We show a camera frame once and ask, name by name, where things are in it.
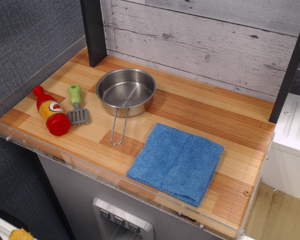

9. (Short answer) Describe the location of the blue cloth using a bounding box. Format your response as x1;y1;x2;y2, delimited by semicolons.
126;123;224;207

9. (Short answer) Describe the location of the black right support post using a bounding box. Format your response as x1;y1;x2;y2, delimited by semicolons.
268;33;300;124

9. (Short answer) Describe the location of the silver dispenser button panel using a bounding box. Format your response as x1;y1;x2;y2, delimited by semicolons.
92;197;155;240

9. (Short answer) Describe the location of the yellow tape wad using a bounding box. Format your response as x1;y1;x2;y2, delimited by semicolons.
8;228;35;240

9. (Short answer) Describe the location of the black left support post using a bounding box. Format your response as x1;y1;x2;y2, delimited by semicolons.
80;0;108;67

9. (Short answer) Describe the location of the stainless steel pot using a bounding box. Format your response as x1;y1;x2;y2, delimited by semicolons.
95;68;157;146

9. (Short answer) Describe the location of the white drainboard counter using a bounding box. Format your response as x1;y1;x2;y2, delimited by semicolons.
273;93;300;151

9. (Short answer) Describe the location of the clear acrylic guard rail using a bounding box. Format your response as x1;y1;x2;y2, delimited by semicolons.
0;48;275;240

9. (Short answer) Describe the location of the red toy ketchup bottle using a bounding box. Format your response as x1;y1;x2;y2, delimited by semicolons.
32;85;71;136

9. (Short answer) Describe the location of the grey toy kitchen cabinet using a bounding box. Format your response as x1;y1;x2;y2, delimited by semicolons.
38;155;218;240

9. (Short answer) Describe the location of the green handled toy spatula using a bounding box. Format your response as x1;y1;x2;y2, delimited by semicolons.
67;84;90;125

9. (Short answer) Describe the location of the black support post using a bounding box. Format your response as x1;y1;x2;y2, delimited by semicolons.
268;33;300;124
80;0;108;67

